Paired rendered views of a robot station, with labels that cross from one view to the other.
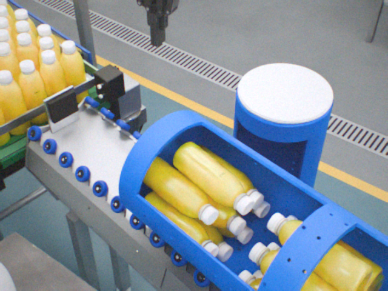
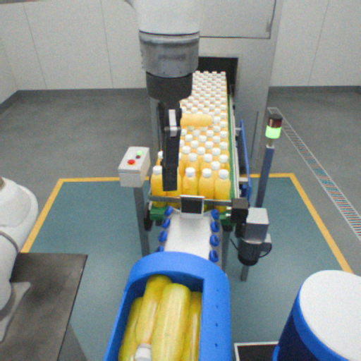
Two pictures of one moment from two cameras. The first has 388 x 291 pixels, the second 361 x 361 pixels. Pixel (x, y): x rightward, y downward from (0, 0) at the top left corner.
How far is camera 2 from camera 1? 0.75 m
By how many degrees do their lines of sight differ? 39
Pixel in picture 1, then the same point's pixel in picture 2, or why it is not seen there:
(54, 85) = (201, 191)
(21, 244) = (79, 264)
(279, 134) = (311, 343)
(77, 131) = (192, 225)
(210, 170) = (165, 321)
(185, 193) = (142, 321)
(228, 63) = not seen: outside the picture
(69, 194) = not seen: hidden behind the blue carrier
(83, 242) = not seen: hidden behind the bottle
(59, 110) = (187, 206)
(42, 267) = (68, 285)
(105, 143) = (197, 244)
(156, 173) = (149, 288)
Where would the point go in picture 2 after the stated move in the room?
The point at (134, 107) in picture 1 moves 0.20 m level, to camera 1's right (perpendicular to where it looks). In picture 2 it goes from (257, 237) to (293, 263)
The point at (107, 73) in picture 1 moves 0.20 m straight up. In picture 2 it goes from (238, 203) to (244, 163)
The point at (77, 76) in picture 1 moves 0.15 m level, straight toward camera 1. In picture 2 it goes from (220, 194) to (201, 212)
